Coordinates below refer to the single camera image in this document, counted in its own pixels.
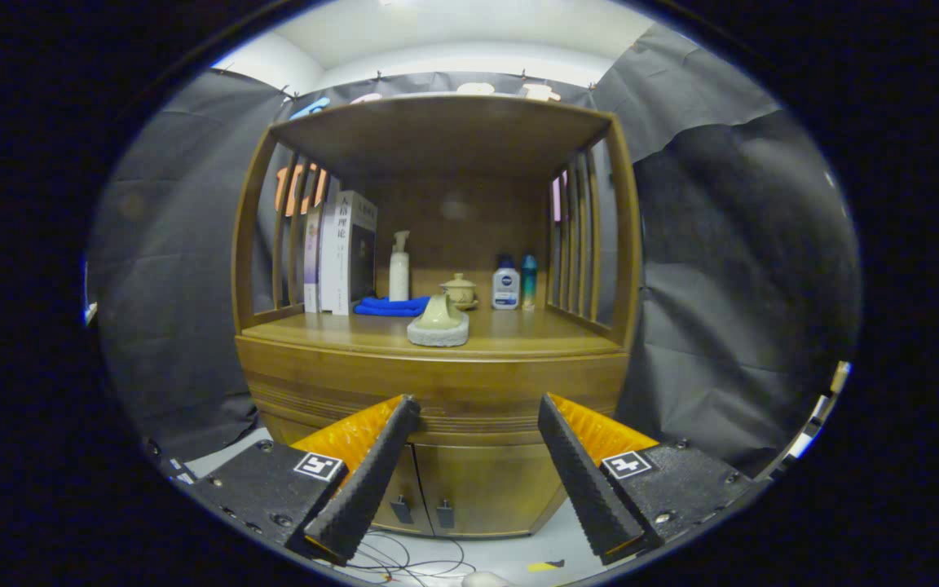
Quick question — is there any white lotion bottle blue cap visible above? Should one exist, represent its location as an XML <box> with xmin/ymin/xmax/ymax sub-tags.
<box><xmin>492</xmin><ymin>254</ymin><xmax>521</xmax><ymax>311</ymax></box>

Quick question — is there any wooden cabinet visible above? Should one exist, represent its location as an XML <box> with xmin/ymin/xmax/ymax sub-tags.
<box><xmin>231</xmin><ymin>94</ymin><xmax>643</xmax><ymax>539</ymax></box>

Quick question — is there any beige lidded teacup with saucer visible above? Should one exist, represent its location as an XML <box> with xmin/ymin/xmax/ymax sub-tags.
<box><xmin>440</xmin><ymin>272</ymin><xmax>480</xmax><ymax>311</ymax></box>

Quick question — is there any folded blue cloth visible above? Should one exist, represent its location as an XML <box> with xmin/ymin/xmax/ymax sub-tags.
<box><xmin>354</xmin><ymin>295</ymin><xmax>431</xmax><ymax>318</ymax></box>

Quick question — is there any thick white book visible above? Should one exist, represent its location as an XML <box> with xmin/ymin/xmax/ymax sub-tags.
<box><xmin>320</xmin><ymin>190</ymin><xmax>378</xmax><ymax>316</ymax></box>

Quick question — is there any black power strip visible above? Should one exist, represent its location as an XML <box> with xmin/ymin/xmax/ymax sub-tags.
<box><xmin>143</xmin><ymin>440</ymin><xmax>197</xmax><ymax>486</ymax></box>

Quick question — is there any thin purple book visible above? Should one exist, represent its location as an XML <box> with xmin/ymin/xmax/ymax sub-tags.
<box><xmin>303</xmin><ymin>204</ymin><xmax>324</xmax><ymax>313</ymax></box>

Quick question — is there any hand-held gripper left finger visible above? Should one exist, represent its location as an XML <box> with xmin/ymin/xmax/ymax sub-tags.
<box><xmin>188</xmin><ymin>394</ymin><xmax>423</xmax><ymax>567</ymax></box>

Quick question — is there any white pump bottle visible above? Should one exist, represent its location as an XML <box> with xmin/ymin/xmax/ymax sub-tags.
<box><xmin>389</xmin><ymin>230</ymin><xmax>411</xmax><ymax>302</ymax></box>

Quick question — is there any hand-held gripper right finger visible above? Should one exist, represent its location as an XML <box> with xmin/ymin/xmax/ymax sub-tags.
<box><xmin>536</xmin><ymin>392</ymin><xmax>772</xmax><ymax>566</ymax></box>

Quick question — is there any wooden countertop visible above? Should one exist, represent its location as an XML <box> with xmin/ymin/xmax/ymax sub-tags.
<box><xmin>240</xmin><ymin>306</ymin><xmax>625</xmax><ymax>360</ymax></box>

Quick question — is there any wooden cabinet door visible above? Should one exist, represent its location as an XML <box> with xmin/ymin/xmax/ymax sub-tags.
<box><xmin>414</xmin><ymin>440</ymin><xmax>572</xmax><ymax>539</ymax></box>
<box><xmin>372</xmin><ymin>444</ymin><xmax>425</xmax><ymax>535</ymax></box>

